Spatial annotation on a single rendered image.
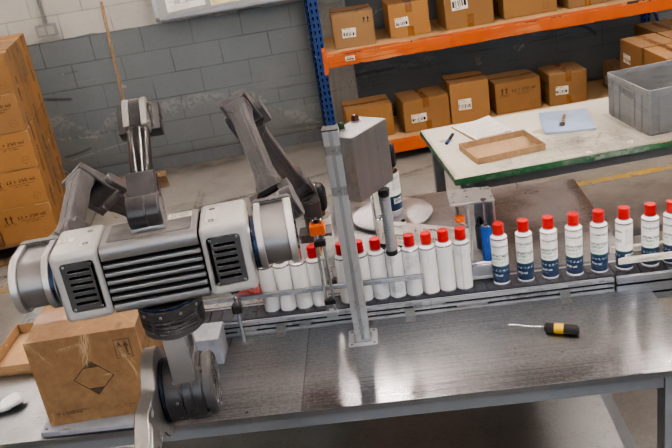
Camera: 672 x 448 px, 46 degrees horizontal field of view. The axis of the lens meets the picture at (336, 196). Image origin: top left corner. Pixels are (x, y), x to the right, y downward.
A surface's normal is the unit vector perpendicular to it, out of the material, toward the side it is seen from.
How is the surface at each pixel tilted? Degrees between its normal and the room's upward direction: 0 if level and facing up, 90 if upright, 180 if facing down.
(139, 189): 44
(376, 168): 90
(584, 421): 0
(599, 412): 0
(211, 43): 90
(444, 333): 0
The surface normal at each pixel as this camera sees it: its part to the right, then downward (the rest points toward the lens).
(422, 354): -0.15, -0.91
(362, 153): 0.80, 0.11
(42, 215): 0.22, 0.33
